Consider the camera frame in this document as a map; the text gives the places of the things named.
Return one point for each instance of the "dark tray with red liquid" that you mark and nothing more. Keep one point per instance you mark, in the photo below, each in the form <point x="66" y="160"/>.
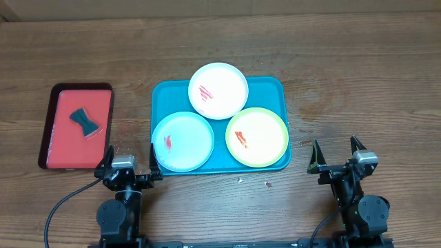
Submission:
<point x="63" y="145"/>

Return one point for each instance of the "white plate with red stain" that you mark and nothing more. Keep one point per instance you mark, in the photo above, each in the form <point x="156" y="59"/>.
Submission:
<point x="218" y="91"/>

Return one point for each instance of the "light blue plate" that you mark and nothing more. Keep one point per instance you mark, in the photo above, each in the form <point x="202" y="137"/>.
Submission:
<point x="183" y="141"/>

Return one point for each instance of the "yellow-green plate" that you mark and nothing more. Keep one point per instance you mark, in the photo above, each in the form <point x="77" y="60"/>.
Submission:
<point x="257" y="137"/>

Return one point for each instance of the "teal plastic serving tray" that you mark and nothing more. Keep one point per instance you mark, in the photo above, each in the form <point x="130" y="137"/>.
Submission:
<point x="267" y="92"/>

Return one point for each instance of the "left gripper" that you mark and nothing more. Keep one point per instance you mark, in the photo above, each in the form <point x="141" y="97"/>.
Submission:
<point x="147" y="181"/>

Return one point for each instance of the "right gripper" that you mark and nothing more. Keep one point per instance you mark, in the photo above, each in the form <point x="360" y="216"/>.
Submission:
<point x="330" y="171"/>

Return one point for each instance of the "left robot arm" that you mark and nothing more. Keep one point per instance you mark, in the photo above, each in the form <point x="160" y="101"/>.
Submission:
<point x="120" y="218"/>

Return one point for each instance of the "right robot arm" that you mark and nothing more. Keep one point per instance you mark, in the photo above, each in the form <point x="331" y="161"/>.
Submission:
<point x="364" y="217"/>

